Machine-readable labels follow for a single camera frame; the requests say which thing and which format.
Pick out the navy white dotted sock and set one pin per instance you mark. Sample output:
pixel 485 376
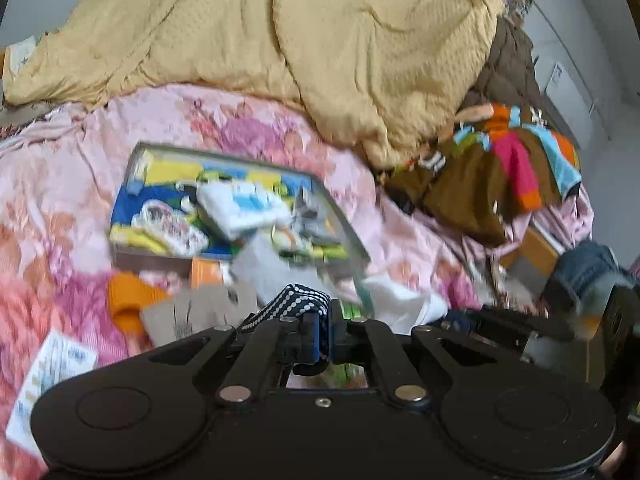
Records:
pixel 285 302

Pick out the white star print pillow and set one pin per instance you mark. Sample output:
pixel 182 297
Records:
pixel 20 60

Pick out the brown colourful printed blanket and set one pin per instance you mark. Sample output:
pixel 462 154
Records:
pixel 465 195

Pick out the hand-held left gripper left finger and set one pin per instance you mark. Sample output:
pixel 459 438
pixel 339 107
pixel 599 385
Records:
pixel 310 340

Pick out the blue denim cloth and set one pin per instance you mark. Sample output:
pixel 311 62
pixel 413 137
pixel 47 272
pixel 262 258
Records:
pixel 585 270

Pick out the white whale print cloth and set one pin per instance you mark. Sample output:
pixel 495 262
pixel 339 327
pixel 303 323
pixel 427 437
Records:
pixel 240 205

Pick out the cartoon print metal tin box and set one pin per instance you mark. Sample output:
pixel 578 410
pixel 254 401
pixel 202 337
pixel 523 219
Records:
pixel 150 170

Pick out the green printed packet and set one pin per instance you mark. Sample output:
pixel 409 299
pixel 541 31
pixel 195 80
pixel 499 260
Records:
pixel 320 252

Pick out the white plastic packet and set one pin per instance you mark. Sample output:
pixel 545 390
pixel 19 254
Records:
pixel 265 267

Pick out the yellow dotted blanket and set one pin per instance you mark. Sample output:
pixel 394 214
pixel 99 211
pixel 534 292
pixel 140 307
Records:
pixel 250 35

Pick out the brown quilted blanket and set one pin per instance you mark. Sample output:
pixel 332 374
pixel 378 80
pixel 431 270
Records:
pixel 510 70

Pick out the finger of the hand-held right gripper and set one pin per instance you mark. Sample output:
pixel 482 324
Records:
pixel 520 325

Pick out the orange white small box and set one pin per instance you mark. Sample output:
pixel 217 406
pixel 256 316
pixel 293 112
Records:
pixel 207 272

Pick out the cartoon figure plush pad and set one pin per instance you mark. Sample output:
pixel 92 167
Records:
pixel 170 227

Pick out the pink floral bedsheet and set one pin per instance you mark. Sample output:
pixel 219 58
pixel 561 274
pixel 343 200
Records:
pixel 60 185

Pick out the white air conditioner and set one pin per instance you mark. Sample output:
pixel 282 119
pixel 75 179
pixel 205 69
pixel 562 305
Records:
pixel 567 90

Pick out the orange cloth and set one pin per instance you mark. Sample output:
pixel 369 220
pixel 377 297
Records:
pixel 132 297

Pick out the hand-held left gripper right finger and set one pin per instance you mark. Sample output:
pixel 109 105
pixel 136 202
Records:
pixel 340 340

